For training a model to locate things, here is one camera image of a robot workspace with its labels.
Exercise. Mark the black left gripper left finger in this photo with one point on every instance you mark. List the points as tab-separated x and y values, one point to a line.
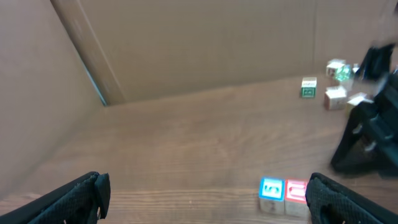
83	200

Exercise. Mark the top white ball block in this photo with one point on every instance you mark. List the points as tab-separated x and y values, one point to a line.
333	65

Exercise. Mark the red letter U block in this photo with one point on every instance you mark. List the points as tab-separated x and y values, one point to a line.
295	199

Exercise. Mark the green letter L block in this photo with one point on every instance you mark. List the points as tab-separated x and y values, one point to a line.
343	73

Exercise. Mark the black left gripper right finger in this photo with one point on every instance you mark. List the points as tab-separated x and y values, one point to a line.
330	202

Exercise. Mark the white butterfly block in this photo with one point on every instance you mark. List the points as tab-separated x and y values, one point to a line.
335	98

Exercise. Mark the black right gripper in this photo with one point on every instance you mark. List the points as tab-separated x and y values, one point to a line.
369	142

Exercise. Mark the green letter B block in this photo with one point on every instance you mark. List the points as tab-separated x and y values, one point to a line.
308	87

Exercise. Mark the blue number 5 block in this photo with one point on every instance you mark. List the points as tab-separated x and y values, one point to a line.
271	195

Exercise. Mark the yellow letter S block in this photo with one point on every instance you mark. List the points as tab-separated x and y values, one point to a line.
355	100

